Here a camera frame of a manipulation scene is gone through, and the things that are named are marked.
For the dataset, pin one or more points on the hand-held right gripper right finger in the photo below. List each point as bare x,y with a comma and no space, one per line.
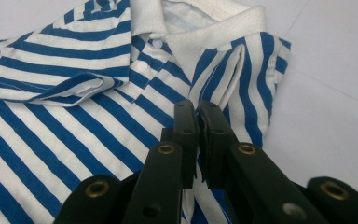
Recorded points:
254,186

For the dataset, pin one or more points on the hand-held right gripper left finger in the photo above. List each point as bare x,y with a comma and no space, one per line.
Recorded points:
164,180

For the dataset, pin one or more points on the blue white striped baby romper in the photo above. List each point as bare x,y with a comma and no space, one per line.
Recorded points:
74,109

